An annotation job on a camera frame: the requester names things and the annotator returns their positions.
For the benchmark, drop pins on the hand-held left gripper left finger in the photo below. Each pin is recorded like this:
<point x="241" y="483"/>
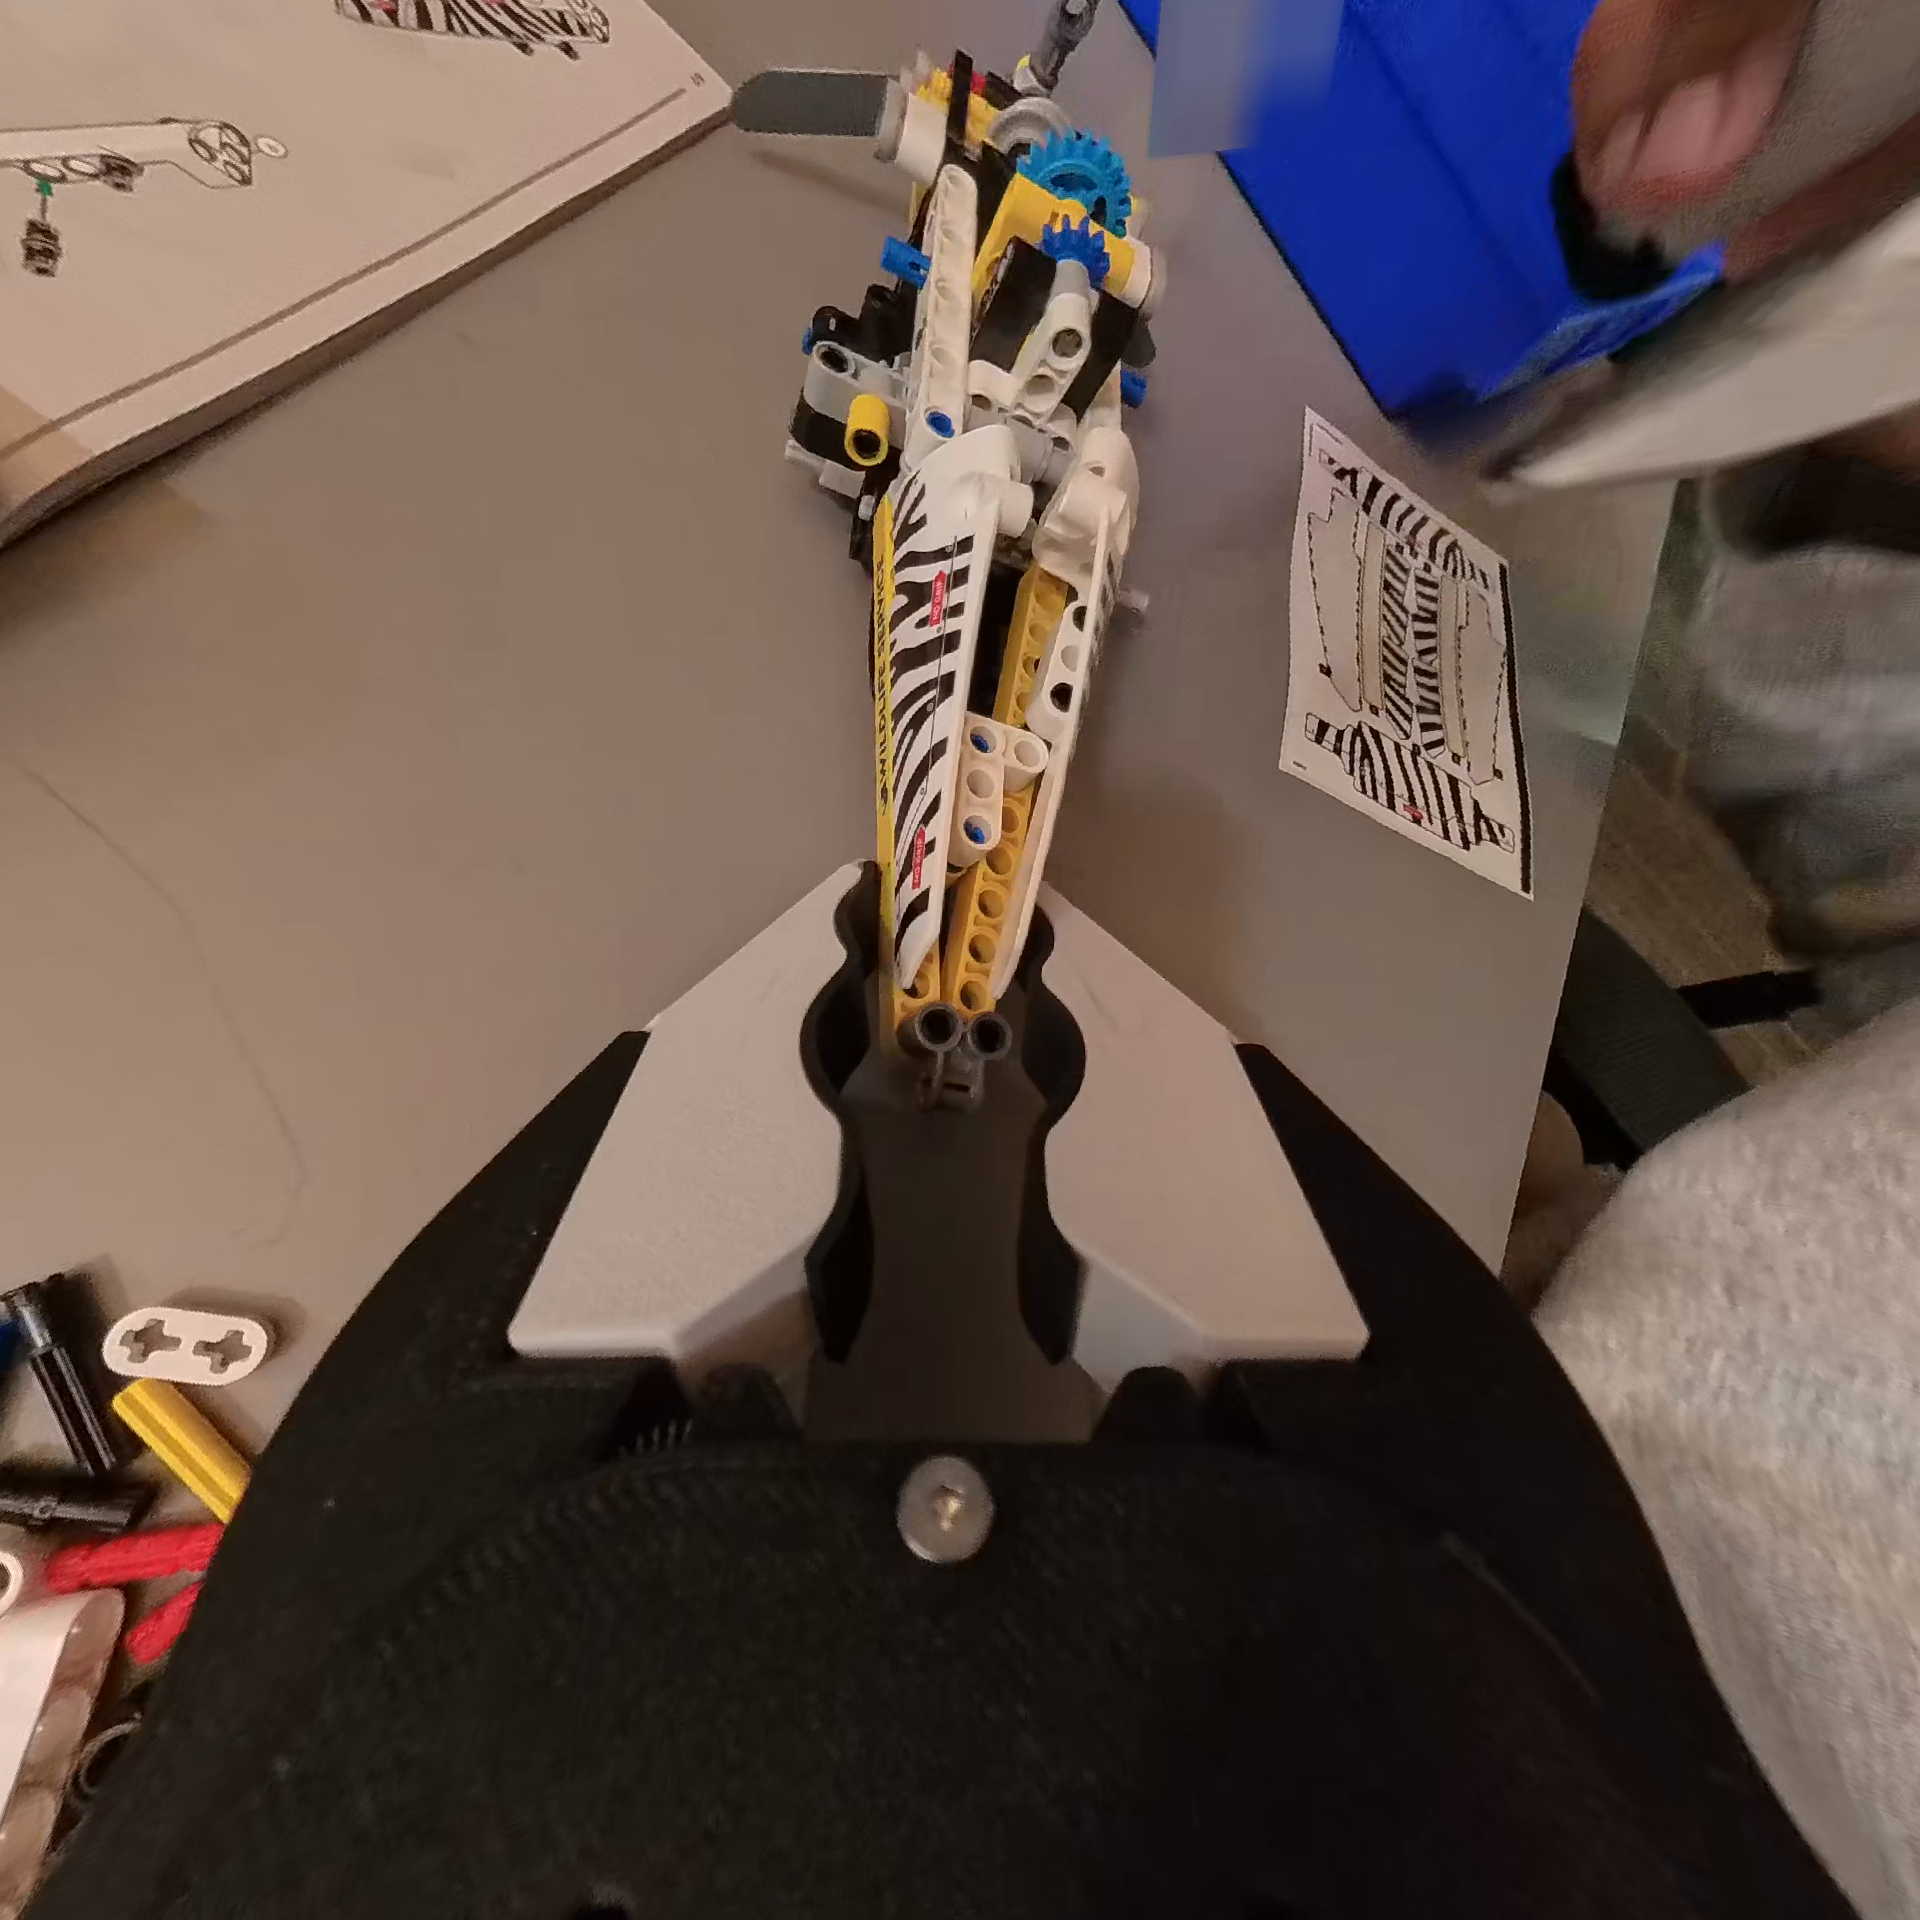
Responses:
<point x="704" y="1186"/>

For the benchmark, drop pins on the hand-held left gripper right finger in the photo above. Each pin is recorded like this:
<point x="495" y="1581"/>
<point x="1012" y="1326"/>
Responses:
<point x="1201" y="1201"/>

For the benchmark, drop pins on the yellow white lego helicopter model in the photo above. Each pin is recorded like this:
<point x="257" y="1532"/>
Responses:
<point x="930" y="705"/>

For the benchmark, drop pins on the person's right forearm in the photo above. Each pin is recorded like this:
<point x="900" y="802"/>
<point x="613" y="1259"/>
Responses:
<point x="1868" y="76"/>

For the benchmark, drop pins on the white flat lego beam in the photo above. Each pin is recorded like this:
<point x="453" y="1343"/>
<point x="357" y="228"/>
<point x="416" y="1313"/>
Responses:
<point x="190" y="1347"/>

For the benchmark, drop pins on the yellow lego axle connector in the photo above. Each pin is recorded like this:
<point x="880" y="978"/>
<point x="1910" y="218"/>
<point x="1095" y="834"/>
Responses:
<point x="181" y="1444"/>

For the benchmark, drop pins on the black lego axle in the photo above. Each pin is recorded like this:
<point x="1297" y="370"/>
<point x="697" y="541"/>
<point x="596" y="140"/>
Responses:
<point x="76" y="1382"/>

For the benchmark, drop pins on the red lego piece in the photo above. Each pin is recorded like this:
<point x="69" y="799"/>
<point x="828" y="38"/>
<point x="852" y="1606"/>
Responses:
<point x="128" y="1559"/>
<point x="164" y="1628"/>

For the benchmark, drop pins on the black lego pin connector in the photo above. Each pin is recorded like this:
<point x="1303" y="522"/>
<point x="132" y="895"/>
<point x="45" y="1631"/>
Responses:
<point x="76" y="1505"/>

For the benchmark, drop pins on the small blue lego pin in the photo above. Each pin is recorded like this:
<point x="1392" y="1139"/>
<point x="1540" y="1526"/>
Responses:
<point x="13" y="1337"/>

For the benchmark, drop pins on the lego instruction booklet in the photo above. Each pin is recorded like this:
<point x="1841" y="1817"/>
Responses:
<point x="301" y="270"/>

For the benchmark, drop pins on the person's right hand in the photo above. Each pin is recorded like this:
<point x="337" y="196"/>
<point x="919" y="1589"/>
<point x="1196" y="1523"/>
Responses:
<point x="1681" y="90"/>

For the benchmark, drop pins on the blue plastic bin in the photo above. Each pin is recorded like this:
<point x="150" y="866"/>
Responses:
<point x="1381" y="254"/>

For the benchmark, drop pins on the zebra striped sticker sheet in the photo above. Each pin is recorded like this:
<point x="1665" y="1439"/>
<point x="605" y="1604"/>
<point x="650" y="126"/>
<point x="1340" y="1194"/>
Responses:
<point x="1412" y="646"/>

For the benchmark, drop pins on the person's grey fleece clothing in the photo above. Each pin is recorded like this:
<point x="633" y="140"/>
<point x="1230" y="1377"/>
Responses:
<point x="1769" y="1425"/>

